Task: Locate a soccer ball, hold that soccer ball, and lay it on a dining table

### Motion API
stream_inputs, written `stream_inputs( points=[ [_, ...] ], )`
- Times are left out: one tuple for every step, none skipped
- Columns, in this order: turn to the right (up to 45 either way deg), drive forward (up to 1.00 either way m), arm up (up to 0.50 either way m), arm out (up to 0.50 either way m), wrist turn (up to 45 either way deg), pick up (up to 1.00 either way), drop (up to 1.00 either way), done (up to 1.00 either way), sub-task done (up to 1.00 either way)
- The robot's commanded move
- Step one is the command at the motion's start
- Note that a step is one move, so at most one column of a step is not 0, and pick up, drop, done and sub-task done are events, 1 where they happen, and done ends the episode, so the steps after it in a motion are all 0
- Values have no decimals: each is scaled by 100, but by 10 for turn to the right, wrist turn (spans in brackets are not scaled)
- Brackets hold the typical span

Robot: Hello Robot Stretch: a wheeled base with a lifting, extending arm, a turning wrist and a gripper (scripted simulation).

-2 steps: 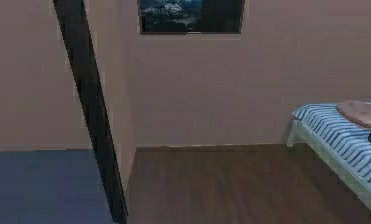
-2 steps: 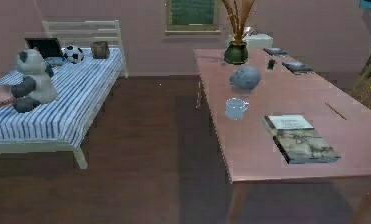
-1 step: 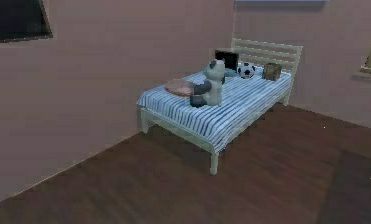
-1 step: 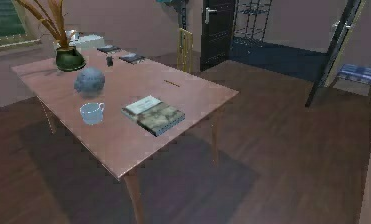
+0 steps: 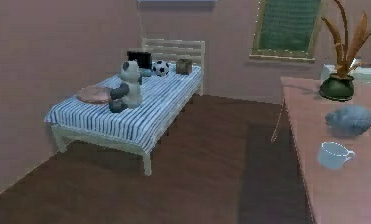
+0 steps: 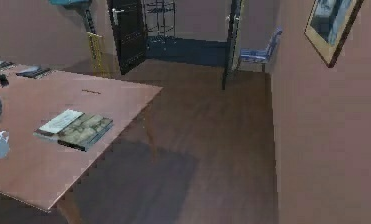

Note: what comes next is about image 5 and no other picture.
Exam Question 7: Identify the white bed with striped cover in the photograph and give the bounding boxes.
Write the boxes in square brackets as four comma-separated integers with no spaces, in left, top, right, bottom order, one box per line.
[43,38,206,177]

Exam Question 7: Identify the black and white soccer ball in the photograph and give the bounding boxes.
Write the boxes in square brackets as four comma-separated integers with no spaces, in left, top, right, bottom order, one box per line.
[151,59,170,78]

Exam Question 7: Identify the white and grey panda toy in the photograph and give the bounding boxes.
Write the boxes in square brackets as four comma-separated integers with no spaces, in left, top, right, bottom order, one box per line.
[108,60,144,114]

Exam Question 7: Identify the pink table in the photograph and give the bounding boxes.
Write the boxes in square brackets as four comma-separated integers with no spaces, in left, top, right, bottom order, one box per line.
[270,76,371,224]

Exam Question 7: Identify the pink round cushion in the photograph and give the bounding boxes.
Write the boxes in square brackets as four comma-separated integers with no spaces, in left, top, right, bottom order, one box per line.
[75,85,113,105]

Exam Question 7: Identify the black box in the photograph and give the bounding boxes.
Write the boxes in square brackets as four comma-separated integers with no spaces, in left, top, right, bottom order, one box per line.
[126,50,153,70]

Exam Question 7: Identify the grey round lump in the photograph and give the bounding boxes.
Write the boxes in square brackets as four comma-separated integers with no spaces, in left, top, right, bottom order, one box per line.
[324,105,371,137]

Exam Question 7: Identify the brown plant in green pot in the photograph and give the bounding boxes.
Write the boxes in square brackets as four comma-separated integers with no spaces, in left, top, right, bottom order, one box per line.
[318,0,371,102]

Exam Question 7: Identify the white cup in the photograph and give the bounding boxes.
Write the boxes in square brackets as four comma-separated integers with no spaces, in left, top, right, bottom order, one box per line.
[317,141,356,170]

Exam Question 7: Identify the white box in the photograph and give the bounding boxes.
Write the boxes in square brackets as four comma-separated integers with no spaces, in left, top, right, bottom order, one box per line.
[319,59,371,82]

